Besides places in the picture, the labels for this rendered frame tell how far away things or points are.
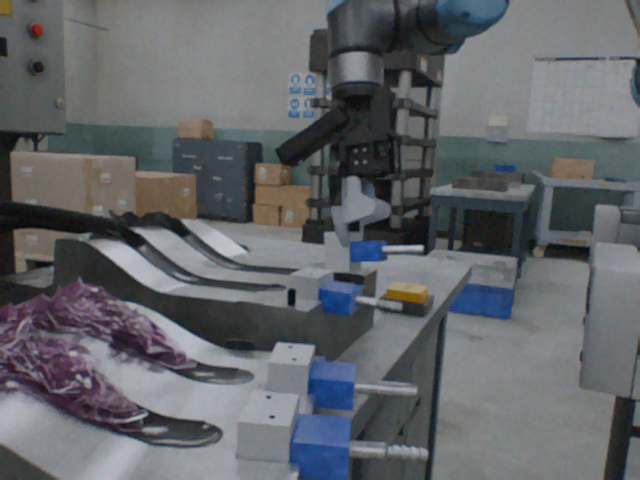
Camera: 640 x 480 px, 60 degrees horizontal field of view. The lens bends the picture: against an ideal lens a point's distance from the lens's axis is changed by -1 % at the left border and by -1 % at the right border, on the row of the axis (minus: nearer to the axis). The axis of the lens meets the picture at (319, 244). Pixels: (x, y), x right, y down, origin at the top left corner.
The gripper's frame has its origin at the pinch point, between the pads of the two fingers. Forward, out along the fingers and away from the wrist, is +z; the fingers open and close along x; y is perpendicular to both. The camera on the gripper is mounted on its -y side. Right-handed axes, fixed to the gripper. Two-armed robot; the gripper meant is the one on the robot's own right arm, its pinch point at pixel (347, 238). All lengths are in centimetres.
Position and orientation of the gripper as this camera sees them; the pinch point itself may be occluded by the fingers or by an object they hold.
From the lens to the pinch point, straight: 77.3
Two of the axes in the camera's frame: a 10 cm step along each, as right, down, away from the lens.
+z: 0.3, 10.0, -0.1
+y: 9.2, -0.3, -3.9
